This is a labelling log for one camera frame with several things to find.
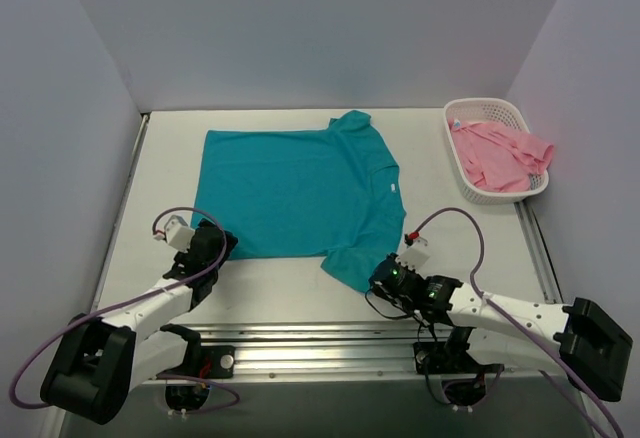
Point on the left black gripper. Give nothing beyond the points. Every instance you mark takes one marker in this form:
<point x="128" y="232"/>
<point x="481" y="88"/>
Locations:
<point x="220" y="240"/>

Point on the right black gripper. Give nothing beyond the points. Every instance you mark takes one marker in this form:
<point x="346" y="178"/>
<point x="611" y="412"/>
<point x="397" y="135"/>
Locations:
<point x="377" y="280"/>

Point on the teal t-shirt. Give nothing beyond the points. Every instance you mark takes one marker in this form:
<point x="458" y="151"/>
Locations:
<point x="332" y="193"/>

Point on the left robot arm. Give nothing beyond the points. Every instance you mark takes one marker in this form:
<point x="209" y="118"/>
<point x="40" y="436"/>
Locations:
<point x="98" y="363"/>

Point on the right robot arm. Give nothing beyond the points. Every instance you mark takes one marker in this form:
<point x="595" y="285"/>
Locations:
<point x="581" y="339"/>

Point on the pink t-shirt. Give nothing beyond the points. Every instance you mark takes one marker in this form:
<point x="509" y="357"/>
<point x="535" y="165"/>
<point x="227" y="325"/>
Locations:
<point x="498" y="158"/>

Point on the white perforated plastic basket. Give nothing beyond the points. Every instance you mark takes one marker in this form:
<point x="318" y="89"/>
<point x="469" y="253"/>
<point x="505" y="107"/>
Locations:
<point x="482" y="110"/>

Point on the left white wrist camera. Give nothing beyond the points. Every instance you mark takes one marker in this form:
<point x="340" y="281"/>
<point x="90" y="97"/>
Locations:
<point x="176" y="233"/>

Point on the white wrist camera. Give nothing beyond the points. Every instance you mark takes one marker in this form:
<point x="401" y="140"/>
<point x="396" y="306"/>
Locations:
<point x="415" y="256"/>
<point x="176" y="233"/>

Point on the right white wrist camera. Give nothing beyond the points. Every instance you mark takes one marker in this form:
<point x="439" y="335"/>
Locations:
<point x="415" y="256"/>

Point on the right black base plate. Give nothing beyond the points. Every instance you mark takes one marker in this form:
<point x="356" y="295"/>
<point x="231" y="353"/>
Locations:
<point x="431" y="358"/>

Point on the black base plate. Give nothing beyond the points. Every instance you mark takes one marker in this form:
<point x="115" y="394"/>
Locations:
<point x="431" y="358"/>
<point x="207" y="362"/>

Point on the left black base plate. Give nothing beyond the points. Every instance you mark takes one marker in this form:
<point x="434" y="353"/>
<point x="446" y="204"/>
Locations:
<point x="207" y="362"/>

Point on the aluminium rail frame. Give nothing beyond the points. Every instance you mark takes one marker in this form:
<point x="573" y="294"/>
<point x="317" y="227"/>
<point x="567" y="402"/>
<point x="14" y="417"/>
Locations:
<point x="287" y="318"/>

